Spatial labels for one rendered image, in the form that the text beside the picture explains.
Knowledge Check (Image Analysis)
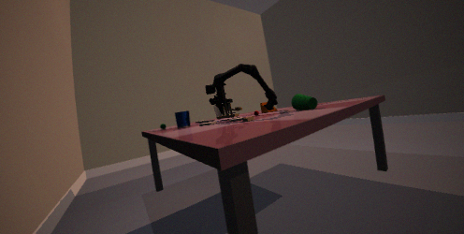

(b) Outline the green cup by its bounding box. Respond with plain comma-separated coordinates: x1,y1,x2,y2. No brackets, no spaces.
291,94,318,110

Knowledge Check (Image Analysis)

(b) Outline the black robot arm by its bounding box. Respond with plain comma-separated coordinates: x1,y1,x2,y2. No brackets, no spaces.
205,64,278,110

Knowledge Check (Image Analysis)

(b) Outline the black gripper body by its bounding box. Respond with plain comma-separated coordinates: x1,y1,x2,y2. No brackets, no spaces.
211,92,233,105

